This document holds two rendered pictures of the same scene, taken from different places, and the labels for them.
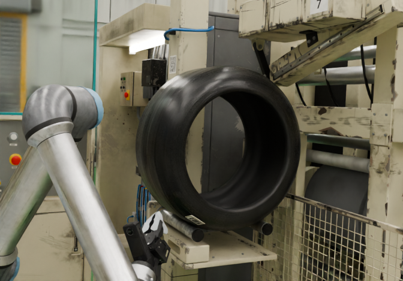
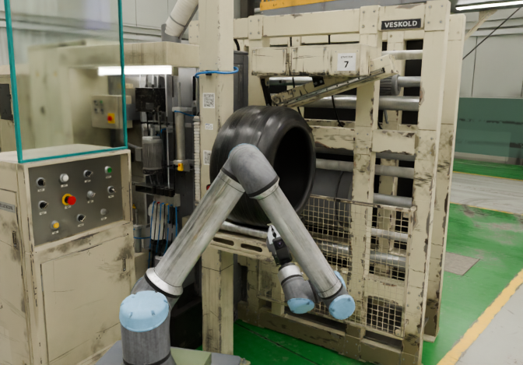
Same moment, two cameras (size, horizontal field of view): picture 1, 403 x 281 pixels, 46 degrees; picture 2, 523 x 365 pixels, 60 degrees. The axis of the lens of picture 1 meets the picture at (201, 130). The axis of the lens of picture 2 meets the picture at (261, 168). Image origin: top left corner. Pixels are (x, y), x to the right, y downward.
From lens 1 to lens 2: 1.18 m
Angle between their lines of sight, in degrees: 34
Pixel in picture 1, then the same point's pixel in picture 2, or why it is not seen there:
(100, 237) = (317, 253)
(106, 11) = not seen: outside the picture
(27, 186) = (214, 227)
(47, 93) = (259, 156)
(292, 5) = (317, 60)
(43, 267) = (102, 292)
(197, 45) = (228, 84)
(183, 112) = (270, 149)
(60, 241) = (113, 265)
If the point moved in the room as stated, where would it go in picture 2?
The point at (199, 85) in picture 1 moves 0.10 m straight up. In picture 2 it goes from (275, 126) to (275, 103)
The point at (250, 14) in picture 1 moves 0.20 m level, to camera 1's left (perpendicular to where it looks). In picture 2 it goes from (267, 59) to (233, 57)
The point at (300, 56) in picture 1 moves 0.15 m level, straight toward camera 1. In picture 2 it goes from (306, 93) to (320, 93)
